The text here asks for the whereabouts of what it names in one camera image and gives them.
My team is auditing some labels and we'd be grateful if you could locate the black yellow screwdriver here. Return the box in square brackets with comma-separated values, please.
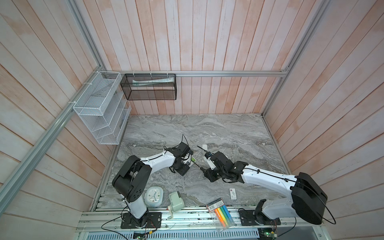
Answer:
[191, 160, 206, 173]

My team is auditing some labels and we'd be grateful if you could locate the red white remote control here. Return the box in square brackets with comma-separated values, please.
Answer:
[184, 156, 195, 166]

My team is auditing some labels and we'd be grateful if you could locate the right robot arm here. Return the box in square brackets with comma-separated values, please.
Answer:
[202, 151, 328, 225]

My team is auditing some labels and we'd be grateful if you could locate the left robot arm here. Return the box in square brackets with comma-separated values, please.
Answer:
[112, 142, 194, 222]

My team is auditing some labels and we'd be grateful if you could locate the pale green alarm clock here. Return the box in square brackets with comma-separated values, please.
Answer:
[144, 186, 164, 208]

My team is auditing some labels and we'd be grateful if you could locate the pack of coloured markers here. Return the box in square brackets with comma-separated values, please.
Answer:
[206, 198, 236, 232]

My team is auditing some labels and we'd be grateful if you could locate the paper in black basket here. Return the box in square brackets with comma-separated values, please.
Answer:
[131, 77, 175, 87]

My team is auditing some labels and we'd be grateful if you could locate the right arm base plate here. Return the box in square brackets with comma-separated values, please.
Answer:
[238, 208, 281, 226]

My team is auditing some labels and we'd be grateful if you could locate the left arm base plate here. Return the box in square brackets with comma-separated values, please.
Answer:
[121, 211, 162, 229]

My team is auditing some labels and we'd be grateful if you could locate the black wire mesh basket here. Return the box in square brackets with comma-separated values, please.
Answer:
[120, 73, 178, 101]

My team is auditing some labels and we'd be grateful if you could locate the white wire mesh shelf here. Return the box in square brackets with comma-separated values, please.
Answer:
[74, 71, 132, 145]

